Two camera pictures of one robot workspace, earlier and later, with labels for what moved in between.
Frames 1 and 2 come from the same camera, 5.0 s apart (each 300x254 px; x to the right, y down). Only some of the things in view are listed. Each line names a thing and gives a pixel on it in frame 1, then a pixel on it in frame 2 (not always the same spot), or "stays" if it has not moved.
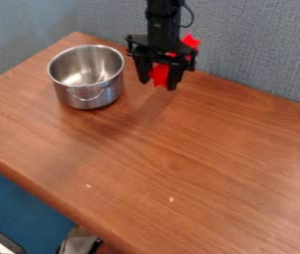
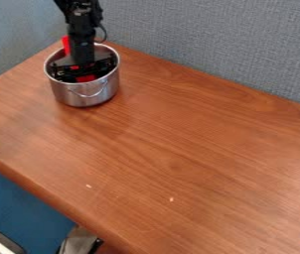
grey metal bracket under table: [77, 242] stays
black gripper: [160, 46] to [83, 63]
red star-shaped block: [187, 44] to [67, 46]
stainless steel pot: [85, 71] stays
